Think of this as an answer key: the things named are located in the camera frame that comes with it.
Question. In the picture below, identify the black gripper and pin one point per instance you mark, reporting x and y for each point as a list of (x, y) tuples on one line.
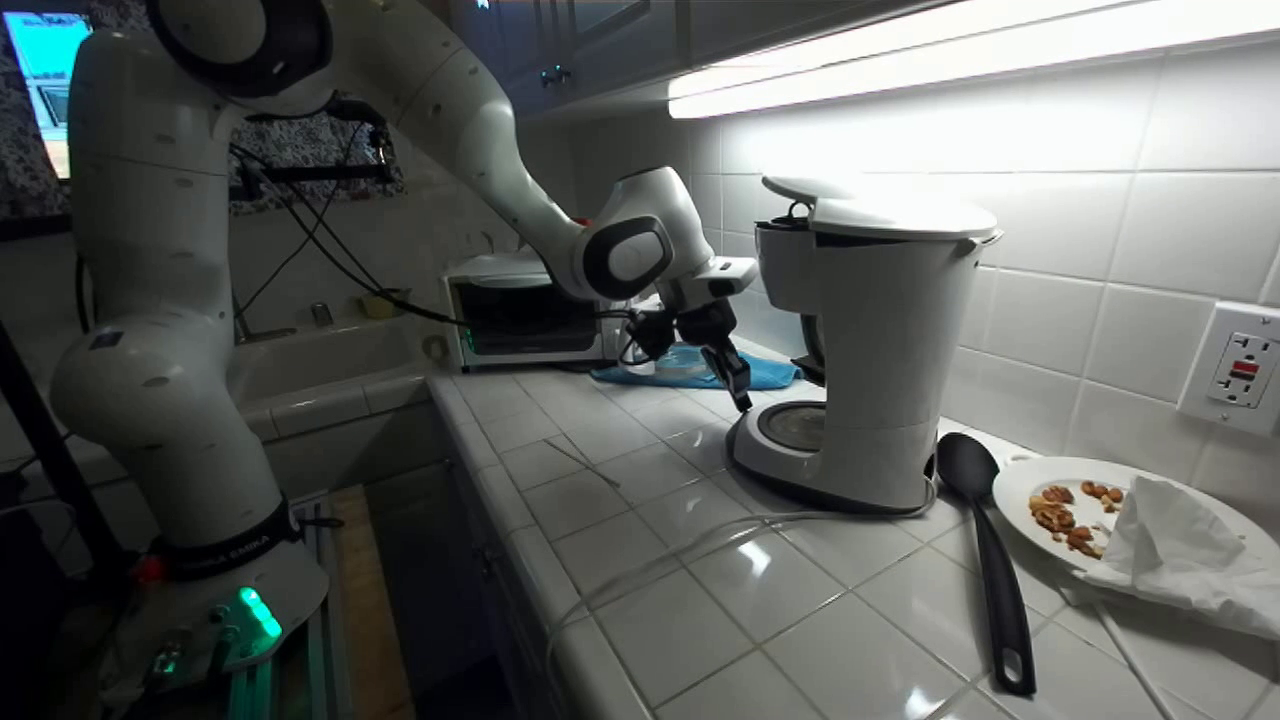
[(706, 329)]

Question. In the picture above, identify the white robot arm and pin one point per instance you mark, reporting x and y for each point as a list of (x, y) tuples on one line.
[(148, 151)]

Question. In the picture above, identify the white coffee machine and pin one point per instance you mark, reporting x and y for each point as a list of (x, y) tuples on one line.
[(878, 282)]

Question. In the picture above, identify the blue cloth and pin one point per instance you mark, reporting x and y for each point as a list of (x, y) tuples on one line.
[(685, 365)]

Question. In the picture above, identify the white toaster oven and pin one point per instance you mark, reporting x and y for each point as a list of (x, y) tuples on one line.
[(509, 313)]

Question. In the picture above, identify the black plastic spoon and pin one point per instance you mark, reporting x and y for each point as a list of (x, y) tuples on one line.
[(970, 470)]

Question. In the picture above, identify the under-cabinet light bar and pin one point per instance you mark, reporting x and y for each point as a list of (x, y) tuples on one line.
[(962, 41)]

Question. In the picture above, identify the white plate with food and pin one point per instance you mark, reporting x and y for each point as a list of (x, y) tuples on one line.
[(1064, 506)]

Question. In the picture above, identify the white crumpled napkin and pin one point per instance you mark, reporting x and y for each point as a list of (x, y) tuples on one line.
[(1183, 554)]

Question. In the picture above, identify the white wall power outlet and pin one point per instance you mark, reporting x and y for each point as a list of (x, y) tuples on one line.
[(1232, 377)]

